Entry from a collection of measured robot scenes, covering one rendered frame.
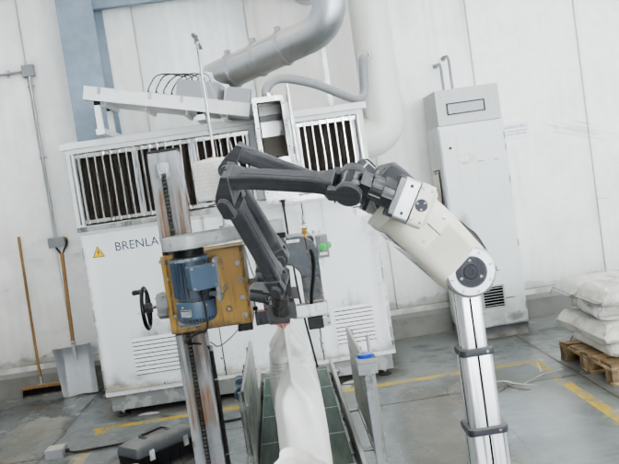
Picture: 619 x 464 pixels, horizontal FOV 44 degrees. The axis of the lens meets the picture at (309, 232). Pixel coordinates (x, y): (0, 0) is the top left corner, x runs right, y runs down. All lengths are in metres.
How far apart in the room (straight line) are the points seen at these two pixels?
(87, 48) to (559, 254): 4.61
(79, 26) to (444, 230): 5.10
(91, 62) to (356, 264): 2.83
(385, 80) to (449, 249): 3.96
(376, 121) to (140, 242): 2.06
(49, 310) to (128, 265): 1.71
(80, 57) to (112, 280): 2.02
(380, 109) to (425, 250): 3.95
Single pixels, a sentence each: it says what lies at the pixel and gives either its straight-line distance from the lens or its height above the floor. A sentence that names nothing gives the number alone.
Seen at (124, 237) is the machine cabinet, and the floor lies 1.34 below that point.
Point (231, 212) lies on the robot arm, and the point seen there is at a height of 1.49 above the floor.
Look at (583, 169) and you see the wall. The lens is 7.65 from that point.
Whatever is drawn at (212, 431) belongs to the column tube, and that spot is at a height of 0.60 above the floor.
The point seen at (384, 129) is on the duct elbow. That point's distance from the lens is 6.16.
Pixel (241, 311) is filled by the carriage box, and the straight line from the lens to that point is 3.11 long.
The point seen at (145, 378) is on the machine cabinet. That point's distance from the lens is 6.04.
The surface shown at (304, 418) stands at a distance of 2.72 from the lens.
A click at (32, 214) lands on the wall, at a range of 7.42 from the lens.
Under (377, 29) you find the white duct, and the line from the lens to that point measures 6.27.
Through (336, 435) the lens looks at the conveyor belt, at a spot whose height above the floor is 0.38.
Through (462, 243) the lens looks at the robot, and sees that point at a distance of 2.38.
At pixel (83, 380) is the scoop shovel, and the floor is 0.12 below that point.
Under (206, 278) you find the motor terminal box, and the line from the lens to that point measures 2.84.
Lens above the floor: 1.54
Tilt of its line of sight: 3 degrees down
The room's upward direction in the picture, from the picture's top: 8 degrees counter-clockwise
